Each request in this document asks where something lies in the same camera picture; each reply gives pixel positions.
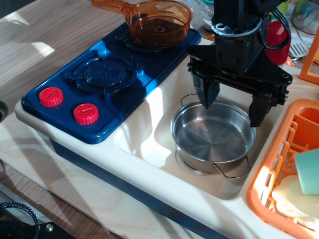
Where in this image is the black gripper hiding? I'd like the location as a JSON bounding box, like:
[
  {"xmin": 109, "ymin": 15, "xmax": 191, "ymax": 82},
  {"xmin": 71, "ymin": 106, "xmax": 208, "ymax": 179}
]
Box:
[{"xmin": 187, "ymin": 35, "xmax": 292, "ymax": 127}]

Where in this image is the small stainless steel pan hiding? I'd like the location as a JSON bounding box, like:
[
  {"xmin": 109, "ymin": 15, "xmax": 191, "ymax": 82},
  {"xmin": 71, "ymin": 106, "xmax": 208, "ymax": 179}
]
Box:
[{"xmin": 170, "ymin": 96, "xmax": 257, "ymax": 179}]

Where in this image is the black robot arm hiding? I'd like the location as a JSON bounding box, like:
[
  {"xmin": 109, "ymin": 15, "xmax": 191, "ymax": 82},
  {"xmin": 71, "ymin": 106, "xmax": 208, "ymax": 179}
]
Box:
[{"xmin": 187, "ymin": 0, "xmax": 293, "ymax": 127}]

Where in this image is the red stove knob right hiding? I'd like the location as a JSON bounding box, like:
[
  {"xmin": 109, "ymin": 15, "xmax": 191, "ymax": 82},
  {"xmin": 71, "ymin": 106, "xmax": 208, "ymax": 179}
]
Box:
[{"xmin": 73, "ymin": 103, "xmax": 99, "ymax": 125}]

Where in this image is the red stove knob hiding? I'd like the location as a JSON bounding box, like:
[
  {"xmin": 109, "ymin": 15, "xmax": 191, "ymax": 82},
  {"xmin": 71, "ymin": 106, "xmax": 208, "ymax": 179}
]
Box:
[
  {"xmin": 39, "ymin": 87, "xmax": 64, "ymax": 108},
  {"xmin": 73, "ymin": 103, "xmax": 99, "ymax": 125}
]

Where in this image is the blue toy stove top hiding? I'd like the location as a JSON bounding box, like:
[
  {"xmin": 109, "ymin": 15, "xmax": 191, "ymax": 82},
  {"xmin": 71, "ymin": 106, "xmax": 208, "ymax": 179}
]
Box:
[{"xmin": 21, "ymin": 24, "xmax": 201, "ymax": 144}]

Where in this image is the red stove knob left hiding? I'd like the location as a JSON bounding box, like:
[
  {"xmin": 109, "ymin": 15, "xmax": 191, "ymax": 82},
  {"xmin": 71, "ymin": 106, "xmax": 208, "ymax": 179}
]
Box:
[{"xmin": 39, "ymin": 87, "xmax": 64, "ymax": 108}]

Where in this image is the orange plastic dish rack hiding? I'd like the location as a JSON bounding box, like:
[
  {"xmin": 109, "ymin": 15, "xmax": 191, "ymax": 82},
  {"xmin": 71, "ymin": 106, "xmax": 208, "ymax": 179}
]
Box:
[{"xmin": 248, "ymin": 99, "xmax": 319, "ymax": 239}]

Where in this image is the dark red toy dispenser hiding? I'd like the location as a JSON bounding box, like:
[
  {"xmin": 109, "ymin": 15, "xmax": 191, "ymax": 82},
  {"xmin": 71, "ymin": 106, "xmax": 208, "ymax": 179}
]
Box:
[{"xmin": 266, "ymin": 20, "xmax": 291, "ymax": 65}]

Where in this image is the metal slotted spatula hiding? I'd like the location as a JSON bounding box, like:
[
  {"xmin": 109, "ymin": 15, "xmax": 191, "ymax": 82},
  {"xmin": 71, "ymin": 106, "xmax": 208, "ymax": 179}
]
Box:
[{"xmin": 289, "ymin": 41, "xmax": 309, "ymax": 63}]

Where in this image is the teal sponge block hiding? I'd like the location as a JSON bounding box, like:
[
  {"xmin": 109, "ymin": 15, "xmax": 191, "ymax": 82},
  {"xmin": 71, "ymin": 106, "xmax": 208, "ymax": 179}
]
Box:
[{"xmin": 295, "ymin": 149, "xmax": 319, "ymax": 195}]

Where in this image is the lime green plastic container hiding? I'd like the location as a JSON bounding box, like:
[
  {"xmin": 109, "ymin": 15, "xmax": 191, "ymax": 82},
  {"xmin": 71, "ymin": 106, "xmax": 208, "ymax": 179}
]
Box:
[{"xmin": 277, "ymin": 0, "xmax": 289, "ymax": 15}]

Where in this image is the orange transparent plastic saucepan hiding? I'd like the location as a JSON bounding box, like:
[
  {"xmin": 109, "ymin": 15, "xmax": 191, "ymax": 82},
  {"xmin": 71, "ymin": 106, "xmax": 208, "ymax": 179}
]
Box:
[{"xmin": 91, "ymin": 0, "xmax": 192, "ymax": 48}]

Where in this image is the pale yellow plastic plate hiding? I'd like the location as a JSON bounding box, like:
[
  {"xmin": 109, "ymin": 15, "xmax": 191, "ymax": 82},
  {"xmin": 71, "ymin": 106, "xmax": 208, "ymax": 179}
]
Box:
[{"xmin": 272, "ymin": 175, "xmax": 319, "ymax": 229}]

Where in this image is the orange plastic frame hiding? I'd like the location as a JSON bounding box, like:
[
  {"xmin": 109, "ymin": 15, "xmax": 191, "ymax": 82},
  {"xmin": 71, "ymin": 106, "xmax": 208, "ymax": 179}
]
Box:
[{"xmin": 300, "ymin": 30, "xmax": 319, "ymax": 85}]

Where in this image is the black base plate with screw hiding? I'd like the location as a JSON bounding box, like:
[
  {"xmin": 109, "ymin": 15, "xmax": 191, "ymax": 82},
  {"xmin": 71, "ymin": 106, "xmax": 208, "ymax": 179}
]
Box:
[{"xmin": 22, "ymin": 222, "xmax": 75, "ymax": 239}]

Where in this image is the blue braided cable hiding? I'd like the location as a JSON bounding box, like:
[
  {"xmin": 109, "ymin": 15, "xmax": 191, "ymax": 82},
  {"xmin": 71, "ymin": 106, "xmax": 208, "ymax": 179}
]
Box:
[{"xmin": 0, "ymin": 201, "xmax": 41, "ymax": 239}]

